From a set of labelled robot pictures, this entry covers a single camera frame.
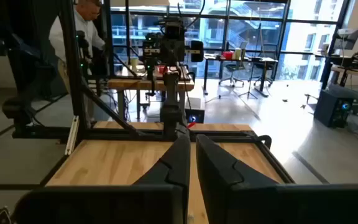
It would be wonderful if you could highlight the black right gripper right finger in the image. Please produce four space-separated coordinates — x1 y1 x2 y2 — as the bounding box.
196 133 358 224

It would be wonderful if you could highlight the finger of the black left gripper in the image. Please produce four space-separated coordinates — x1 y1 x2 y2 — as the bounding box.
156 42 165 63
174 42 183 63

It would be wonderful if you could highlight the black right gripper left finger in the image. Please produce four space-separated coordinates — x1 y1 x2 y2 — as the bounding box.
11 133 192 224

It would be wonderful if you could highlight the wooden background workbench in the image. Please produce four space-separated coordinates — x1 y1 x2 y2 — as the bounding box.
107 63 196 122

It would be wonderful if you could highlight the black office chair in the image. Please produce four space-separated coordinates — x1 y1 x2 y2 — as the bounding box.
218 60 246 88
253 60 275 88

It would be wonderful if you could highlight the black window desk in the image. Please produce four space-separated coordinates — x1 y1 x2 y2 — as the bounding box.
203 52 278 98

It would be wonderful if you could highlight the black computer box blue light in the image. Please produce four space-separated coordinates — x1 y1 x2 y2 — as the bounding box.
184 96 206 124
313 89 355 129

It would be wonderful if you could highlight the black tripod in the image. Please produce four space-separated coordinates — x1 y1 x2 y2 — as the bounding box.
238 21 265 100

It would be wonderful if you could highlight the person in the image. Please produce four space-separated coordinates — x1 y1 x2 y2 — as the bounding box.
48 0 107 125

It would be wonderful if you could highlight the computer monitor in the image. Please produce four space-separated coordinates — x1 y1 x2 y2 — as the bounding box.
333 27 358 51

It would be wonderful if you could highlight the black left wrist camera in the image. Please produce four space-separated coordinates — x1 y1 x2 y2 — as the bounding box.
165 17 183 40

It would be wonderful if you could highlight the black window frame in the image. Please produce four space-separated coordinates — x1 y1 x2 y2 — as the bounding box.
104 0 352 82

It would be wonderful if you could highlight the silver aluminium rail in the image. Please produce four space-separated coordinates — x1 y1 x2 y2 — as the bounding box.
65 115 80 156

